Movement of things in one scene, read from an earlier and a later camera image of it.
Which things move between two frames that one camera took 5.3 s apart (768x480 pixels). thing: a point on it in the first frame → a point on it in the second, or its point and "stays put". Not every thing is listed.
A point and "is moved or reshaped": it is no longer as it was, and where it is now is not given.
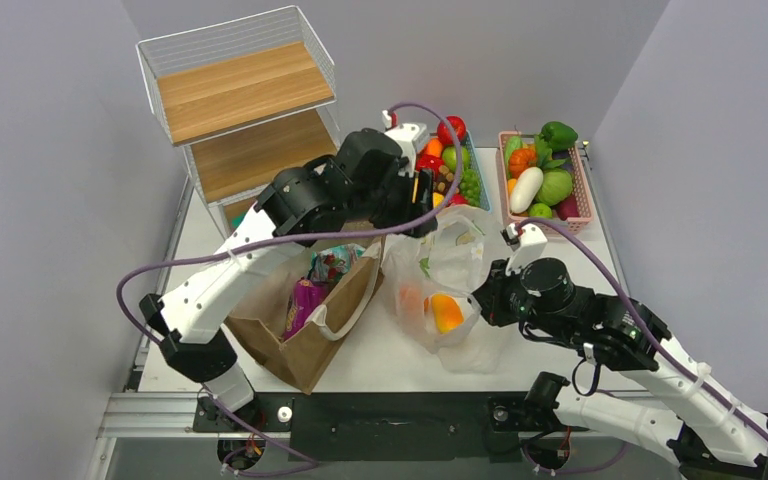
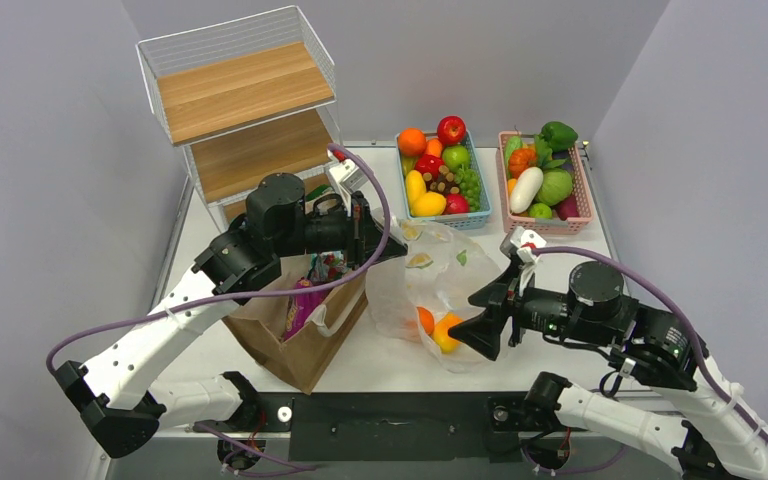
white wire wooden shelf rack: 249,101 stays put
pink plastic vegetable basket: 577,226 stays put
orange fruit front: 410,305 → 427,319
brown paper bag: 258,319 stays put
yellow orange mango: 448,312 → 441,334
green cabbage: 556,185 stays put
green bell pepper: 558,135 stays put
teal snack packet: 331,264 stays put
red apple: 444,134 stays put
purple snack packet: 307,294 stays put
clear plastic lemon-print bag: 429,280 is moved or reshaped
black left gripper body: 398,202 → 337,231
